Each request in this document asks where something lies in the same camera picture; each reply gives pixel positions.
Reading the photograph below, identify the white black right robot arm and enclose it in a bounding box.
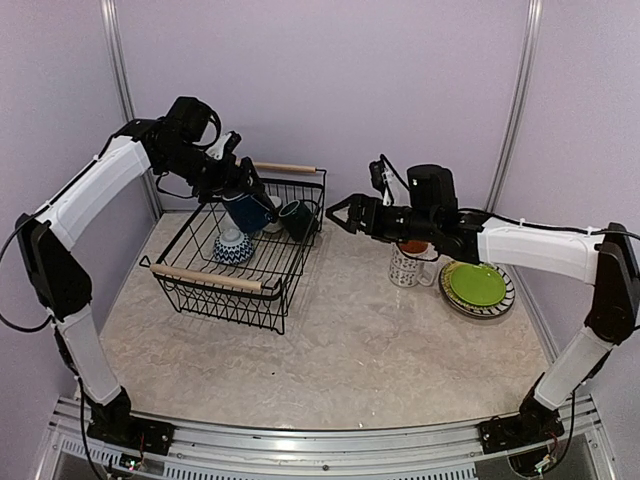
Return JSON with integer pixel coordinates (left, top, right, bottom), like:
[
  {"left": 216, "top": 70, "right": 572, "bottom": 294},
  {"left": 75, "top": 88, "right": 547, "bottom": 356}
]
[{"left": 325, "top": 164, "right": 639, "bottom": 444}]

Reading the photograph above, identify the white floral patterned mug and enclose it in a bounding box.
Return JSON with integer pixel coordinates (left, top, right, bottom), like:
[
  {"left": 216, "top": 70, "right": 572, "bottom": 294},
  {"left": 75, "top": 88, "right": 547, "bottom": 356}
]
[{"left": 388, "top": 240, "right": 437, "bottom": 288}]

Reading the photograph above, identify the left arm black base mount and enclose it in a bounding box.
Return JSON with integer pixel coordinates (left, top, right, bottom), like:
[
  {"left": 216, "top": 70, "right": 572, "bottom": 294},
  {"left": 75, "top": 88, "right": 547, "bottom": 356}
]
[{"left": 87, "top": 417, "right": 175, "bottom": 456}]

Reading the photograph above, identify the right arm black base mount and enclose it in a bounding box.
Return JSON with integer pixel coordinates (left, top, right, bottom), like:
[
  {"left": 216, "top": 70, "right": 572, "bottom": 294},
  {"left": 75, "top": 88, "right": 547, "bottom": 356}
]
[{"left": 477, "top": 415, "right": 565, "bottom": 454}]

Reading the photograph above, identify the dark green mug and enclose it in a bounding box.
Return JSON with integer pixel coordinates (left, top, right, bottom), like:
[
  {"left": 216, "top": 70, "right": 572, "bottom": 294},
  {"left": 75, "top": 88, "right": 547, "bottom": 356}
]
[{"left": 278, "top": 199, "right": 319, "bottom": 243}]

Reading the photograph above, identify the brown white small cup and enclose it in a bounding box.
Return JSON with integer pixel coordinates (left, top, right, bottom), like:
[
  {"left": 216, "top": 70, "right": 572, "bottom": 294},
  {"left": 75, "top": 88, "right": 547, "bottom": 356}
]
[{"left": 263, "top": 195, "right": 283, "bottom": 234}]

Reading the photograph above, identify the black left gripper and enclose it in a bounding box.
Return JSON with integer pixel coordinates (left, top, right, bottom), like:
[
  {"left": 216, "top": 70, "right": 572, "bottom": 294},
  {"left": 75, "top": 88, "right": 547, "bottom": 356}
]
[{"left": 159, "top": 140, "right": 265, "bottom": 203}]

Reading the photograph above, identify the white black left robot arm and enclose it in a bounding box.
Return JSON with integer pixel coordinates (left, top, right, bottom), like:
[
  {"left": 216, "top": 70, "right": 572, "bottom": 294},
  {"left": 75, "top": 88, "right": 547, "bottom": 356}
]
[{"left": 16, "top": 96, "right": 276, "bottom": 445}]

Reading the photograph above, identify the woven bamboo tray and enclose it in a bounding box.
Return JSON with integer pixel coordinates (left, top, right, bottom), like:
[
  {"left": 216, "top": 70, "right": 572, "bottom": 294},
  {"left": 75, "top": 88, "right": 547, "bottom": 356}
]
[{"left": 440, "top": 261, "right": 507, "bottom": 309}]

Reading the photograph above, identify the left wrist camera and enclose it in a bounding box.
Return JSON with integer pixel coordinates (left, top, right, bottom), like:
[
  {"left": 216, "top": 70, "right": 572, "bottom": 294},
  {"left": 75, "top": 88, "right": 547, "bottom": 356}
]
[{"left": 206, "top": 131, "right": 242, "bottom": 161}]

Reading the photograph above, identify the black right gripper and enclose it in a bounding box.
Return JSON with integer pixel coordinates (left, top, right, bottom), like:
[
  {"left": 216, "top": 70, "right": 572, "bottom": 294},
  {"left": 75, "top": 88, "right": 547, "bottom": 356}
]
[{"left": 326, "top": 192, "right": 438, "bottom": 243}]

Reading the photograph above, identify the grey reindeer snowflake plate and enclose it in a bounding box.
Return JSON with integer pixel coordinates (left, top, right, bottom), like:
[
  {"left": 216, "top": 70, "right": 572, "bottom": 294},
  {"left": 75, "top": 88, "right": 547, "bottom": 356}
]
[{"left": 438, "top": 269, "right": 516, "bottom": 321}]

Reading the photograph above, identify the aluminium front frame rail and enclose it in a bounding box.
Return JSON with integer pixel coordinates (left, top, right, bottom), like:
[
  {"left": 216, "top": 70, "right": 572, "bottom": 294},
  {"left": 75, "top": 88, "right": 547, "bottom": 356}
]
[{"left": 29, "top": 397, "right": 619, "bottom": 479}]

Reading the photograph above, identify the black wire dish rack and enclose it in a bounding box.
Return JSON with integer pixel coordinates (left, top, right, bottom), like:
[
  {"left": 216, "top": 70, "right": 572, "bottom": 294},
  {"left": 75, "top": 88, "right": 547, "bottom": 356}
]
[{"left": 139, "top": 161, "right": 328, "bottom": 336}]

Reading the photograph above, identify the dark blue cup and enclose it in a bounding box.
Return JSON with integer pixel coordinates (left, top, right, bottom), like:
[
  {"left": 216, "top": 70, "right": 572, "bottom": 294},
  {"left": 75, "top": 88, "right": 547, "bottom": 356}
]
[{"left": 222, "top": 193, "right": 277, "bottom": 234}]

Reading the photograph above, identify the green plastic plate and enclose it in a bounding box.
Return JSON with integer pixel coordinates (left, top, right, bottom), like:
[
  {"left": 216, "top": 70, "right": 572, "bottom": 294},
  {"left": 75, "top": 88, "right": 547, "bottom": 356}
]
[{"left": 449, "top": 263, "right": 507, "bottom": 307}]

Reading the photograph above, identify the blue white patterned bowl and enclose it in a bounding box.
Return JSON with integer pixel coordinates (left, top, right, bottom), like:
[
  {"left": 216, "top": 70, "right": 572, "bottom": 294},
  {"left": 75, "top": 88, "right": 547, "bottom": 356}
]
[{"left": 213, "top": 227, "right": 254, "bottom": 265}]

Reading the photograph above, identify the white black striped plate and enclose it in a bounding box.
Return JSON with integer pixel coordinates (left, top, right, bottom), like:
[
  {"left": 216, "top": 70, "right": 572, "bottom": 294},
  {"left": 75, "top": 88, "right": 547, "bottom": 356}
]
[{"left": 437, "top": 261, "right": 516, "bottom": 320}]

